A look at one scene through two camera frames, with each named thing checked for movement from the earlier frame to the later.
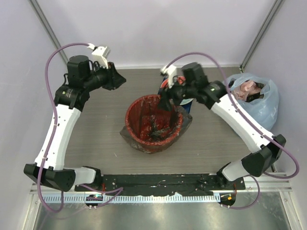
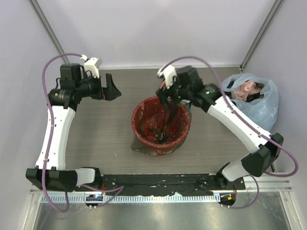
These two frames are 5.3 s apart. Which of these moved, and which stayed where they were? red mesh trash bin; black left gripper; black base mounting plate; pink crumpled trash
Moved: red mesh trash bin; black left gripper
Stayed: pink crumpled trash; black base mounting plate
